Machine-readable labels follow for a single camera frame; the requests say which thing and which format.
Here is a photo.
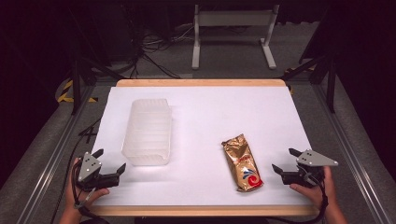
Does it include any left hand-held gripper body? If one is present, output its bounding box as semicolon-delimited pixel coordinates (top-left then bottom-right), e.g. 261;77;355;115
76;151;121;192

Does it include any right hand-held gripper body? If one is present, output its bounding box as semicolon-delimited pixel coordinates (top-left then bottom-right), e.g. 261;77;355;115
279;148;339;189

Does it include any person's left hand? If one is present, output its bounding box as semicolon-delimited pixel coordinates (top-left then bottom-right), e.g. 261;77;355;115
64;157;111;218

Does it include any person's right hand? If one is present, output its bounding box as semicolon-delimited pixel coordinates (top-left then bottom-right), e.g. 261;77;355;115
289;165;339;215

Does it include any gold snack packet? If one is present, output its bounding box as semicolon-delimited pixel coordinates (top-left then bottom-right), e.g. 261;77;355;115
220;133;264;193

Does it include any translucent plastic container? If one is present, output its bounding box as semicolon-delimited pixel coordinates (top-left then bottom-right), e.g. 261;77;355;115
120;98;173;167

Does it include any black metal stand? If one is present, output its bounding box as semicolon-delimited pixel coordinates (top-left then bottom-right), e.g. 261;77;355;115
279;54;338;115
68;57;126;116

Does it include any yellow black hazard tape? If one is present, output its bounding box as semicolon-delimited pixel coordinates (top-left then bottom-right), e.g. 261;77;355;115
55;78;99;104

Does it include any white paper table sheet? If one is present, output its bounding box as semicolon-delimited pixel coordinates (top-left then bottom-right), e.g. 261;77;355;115
92;86;314;207

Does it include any white metal stand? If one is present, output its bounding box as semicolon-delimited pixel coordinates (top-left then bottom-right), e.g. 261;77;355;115
191;4;280;71

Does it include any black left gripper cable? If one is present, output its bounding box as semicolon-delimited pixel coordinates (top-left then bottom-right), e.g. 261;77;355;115
71;160;101;219

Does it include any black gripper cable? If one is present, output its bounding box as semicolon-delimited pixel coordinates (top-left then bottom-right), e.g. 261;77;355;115
71;160;101;219
297;166;330;224

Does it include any aluminium floor rail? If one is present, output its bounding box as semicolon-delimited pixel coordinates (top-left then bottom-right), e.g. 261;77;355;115
17;85;96;224
312;83;390;224

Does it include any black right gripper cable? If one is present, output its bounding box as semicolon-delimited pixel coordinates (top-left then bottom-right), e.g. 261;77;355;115
297;166;330;224

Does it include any bundle of black floor cables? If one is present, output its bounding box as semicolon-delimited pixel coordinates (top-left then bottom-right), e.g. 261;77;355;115
122;22;200;79

